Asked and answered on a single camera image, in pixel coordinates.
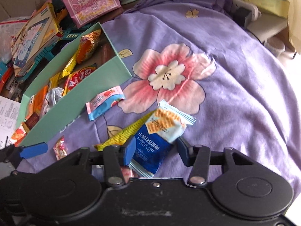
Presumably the yellow green snack bar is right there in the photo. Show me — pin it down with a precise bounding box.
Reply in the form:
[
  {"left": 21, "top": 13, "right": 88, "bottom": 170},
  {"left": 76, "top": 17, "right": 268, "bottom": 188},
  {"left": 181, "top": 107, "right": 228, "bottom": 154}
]
[{"left": 94, "top": 111, "right": 154, "bottom": 151}]

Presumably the white power strip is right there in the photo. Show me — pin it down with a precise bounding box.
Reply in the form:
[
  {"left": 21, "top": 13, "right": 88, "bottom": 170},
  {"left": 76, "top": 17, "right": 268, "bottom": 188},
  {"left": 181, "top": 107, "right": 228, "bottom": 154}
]
[{"left": 230, "top": 0, "right": 262, "bottom": 29}]

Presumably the clear orange cracker packet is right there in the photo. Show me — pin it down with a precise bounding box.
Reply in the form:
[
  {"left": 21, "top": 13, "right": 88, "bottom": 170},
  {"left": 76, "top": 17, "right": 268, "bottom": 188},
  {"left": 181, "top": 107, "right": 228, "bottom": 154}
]
[{"left": 25, "top": 95, "right": 35, "bottom": 120}]

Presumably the dark red Surely Love packet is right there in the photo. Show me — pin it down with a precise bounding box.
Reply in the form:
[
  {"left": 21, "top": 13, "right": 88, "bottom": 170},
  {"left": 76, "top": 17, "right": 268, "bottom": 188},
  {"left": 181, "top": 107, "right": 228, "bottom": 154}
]
[{"left": 22, "top": 112, "right": 40, "bottom": 134}]

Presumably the mint green cardboard box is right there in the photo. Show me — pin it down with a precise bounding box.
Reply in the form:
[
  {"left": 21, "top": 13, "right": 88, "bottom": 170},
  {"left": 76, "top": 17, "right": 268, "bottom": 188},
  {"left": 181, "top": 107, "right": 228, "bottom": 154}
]
[{"left": 17, "top": 37, "right": 132, "bottom": 146}]

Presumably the pink blue wafer packet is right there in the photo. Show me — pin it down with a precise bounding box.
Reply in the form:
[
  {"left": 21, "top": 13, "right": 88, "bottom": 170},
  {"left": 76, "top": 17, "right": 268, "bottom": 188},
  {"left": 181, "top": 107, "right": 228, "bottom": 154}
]
[{"left": 86, "top": 86, "right": 125, "bottom": 121}]

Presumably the teal toy track bridge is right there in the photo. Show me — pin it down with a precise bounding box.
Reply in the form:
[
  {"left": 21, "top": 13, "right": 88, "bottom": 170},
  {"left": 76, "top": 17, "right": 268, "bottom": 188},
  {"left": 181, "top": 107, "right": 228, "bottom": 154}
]
[{"left": 0, "top": 23, "right": 95, "bottom": 92}]

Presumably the small flowery candy packet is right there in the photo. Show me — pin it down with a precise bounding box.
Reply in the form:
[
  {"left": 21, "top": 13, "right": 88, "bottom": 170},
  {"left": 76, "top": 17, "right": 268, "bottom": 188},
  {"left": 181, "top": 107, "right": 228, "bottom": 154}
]
[{"left": 53, "top": 136, "right": 67, "bottom": 161}]

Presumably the silver white snack packet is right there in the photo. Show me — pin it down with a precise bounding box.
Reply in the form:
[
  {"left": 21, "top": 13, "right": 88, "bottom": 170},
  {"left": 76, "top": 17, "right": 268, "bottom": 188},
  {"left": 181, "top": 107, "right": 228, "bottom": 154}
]
[{"left": 39, "top": 87, "right": 64, "bottom": 119}]

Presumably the purple floral cloth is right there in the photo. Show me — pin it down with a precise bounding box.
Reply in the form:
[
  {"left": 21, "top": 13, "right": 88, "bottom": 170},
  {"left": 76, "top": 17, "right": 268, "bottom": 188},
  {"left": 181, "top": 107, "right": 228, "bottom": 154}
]
[{"left": 18, "top": 0, "right": 300, "bottom": 195}]

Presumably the orange Winsun snack packet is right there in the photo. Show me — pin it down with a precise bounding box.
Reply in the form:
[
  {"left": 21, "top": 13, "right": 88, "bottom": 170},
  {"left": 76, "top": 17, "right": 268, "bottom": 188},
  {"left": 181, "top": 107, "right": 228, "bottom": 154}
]
[{"left": 34, "top": 85, "right": 48, "bottom": 115}]

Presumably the small red-edged candy packet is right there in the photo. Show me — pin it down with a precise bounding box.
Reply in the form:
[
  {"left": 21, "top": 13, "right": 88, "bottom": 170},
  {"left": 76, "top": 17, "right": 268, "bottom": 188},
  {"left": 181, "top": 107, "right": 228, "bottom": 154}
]
[{"left": 120, "top": 166, "right": 139, "bottom": 183}]

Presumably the orange chips snack bag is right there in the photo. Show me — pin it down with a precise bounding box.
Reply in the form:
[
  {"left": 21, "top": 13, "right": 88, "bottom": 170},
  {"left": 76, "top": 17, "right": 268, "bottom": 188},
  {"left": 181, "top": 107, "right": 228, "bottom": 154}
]
[{"left": 75, "top": 29, "right": 102, "bottom": 64}]

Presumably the red Skittles bag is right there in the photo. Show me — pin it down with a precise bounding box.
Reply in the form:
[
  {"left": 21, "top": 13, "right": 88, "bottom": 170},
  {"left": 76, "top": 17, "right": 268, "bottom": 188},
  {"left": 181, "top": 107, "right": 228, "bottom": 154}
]
[{"left": 62, "top": 63, "right": 97, "bottom": 96}]

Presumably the drawing mat toy box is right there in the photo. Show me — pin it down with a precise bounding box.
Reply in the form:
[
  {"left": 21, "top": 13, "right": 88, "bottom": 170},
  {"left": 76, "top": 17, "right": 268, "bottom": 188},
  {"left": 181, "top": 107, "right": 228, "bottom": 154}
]
[{"left": 11, "top": 3, "right": 63, "bottom": 77}]

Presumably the blue sea salt cracker packet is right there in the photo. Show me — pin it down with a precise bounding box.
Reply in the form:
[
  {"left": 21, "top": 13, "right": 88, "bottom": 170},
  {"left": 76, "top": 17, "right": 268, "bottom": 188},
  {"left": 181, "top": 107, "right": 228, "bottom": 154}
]
[{"left": 130, "top": 100, "right": 196, "bottom": 178}]

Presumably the yellow gold long snack bag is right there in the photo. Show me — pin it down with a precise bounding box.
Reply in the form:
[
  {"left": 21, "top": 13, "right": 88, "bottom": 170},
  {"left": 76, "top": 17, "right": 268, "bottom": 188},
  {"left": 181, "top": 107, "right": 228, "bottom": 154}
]
[{"left": 59, "top": 53, "right": 77, "bottom": 80}]

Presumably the white printed instruction sheet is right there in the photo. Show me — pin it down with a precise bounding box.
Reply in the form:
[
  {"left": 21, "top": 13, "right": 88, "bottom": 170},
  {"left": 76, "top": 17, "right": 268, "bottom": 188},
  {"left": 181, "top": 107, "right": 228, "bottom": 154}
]
[{"left": 0, "top": 96, "right": 20, "bottom": 149}]

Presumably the orange red long snack packet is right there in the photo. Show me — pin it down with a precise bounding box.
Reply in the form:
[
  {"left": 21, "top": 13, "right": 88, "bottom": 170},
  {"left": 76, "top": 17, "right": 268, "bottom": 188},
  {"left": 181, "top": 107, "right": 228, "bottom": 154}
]
[{"left": 8, "top": 122, "right": 27, "bottom": 147}]

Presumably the yellow barcode snack bar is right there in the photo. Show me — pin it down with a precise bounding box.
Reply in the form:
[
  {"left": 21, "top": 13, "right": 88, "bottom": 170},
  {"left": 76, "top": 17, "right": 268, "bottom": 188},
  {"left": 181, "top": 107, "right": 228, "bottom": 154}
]
[{"left": 48, "top": 72, "right": 61, "bottom": 91}]

